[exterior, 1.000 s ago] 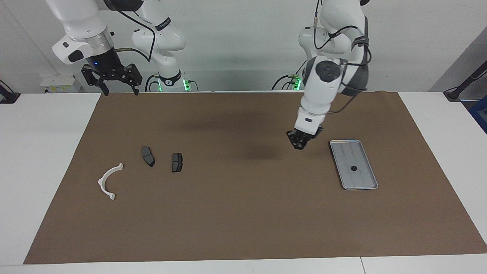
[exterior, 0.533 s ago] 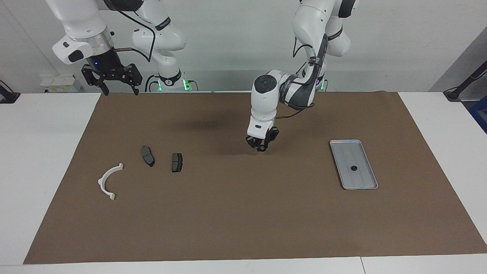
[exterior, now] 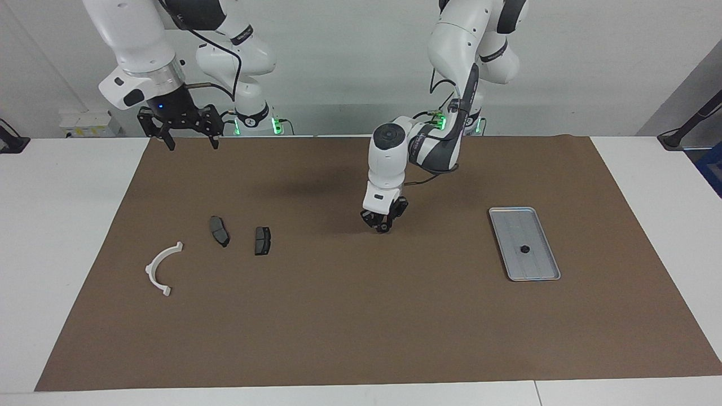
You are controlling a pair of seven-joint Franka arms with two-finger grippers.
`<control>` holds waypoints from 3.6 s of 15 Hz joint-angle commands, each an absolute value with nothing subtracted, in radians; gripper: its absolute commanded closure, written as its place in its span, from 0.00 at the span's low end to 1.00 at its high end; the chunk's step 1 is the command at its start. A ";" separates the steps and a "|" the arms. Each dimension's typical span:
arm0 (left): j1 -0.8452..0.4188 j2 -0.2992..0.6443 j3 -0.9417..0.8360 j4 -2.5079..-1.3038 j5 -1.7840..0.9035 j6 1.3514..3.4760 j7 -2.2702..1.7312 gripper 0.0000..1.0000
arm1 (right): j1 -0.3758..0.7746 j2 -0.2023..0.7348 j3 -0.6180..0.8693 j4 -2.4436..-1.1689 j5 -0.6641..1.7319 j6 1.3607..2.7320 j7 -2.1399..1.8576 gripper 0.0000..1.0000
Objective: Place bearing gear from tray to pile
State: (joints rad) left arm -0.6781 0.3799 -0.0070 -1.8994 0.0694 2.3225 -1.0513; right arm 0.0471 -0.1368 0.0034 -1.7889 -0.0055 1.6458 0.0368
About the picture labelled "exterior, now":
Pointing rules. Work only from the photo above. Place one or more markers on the blue crate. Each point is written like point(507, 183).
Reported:
point(712, 166)

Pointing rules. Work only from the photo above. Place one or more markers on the long dark brake pad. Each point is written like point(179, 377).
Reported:
point(219, 231)

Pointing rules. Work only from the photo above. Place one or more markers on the black angled stand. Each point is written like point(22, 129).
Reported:
point(685, 127)

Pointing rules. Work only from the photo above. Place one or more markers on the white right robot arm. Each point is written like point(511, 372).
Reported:
point(135, 45)

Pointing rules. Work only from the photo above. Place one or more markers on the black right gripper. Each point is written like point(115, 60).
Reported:
point(180, 118)

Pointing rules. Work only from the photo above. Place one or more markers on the white semicircular plastic bracket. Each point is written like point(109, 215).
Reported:
point(149, 272)

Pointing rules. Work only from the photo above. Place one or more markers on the black clamp mount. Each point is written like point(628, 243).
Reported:
point(11, 141)

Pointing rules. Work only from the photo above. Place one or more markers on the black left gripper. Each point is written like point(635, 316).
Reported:
point(395, 211)

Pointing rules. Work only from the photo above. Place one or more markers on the brown table mat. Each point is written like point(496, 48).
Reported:
point(361, 316)

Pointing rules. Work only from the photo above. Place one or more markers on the silver metal tray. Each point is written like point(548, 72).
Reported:
point(536, 262)

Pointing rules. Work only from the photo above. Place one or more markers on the short dark brake pad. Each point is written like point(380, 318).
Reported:
point(263, 241)

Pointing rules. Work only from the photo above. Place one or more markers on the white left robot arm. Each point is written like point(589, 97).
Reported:
point(389, 163)

